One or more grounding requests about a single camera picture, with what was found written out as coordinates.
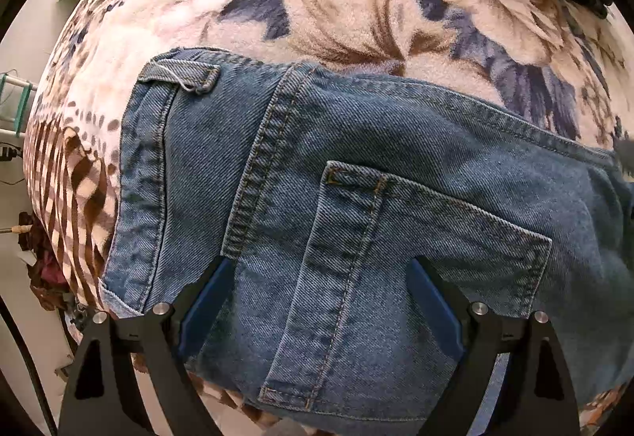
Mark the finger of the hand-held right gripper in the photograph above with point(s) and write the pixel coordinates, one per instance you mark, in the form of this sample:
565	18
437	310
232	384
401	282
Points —
625	159

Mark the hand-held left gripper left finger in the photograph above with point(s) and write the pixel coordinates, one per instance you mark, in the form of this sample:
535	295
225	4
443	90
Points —
200	312

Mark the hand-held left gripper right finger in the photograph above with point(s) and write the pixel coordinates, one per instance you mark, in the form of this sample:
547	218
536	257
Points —
438	312

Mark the blue denim pants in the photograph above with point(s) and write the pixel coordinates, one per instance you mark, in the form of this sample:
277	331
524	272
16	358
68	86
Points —
346	228

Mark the dark red cloth pile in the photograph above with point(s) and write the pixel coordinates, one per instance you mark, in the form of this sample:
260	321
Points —
42	267

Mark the teal metal rack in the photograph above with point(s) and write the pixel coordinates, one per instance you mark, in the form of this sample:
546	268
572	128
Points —
17	104

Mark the floral printed blanket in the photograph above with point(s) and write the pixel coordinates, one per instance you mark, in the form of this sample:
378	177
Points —
317	10

